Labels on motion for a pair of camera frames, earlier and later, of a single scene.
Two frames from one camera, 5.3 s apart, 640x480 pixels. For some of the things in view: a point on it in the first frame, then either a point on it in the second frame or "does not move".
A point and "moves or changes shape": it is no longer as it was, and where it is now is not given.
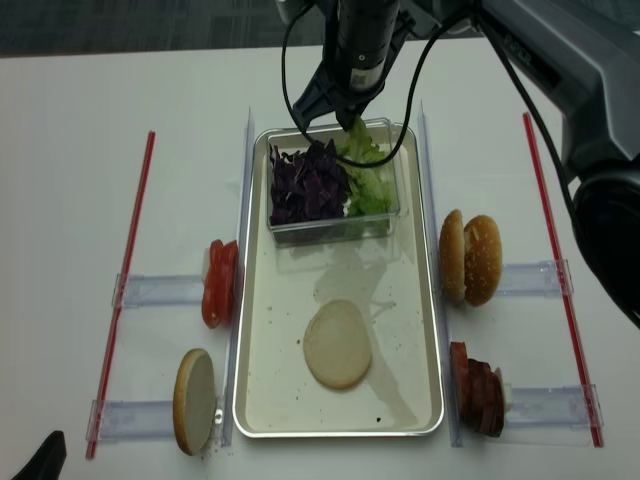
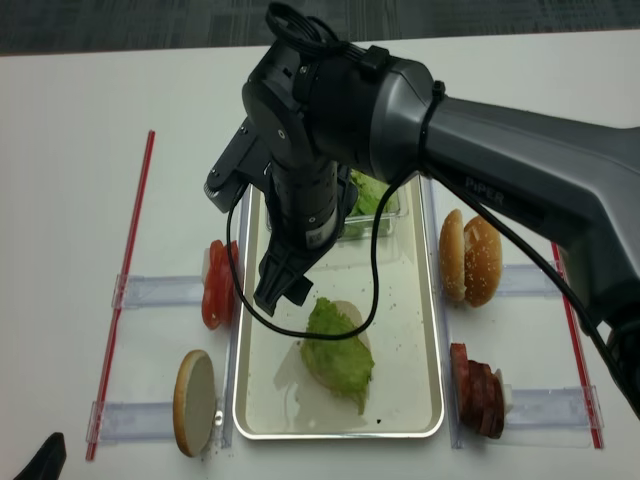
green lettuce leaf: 359,144 moves or changes shape
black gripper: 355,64 → 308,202
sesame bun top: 482,261 does not move
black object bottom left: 47,462 does not move
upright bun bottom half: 194,400 does not move
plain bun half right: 452,269 does not move
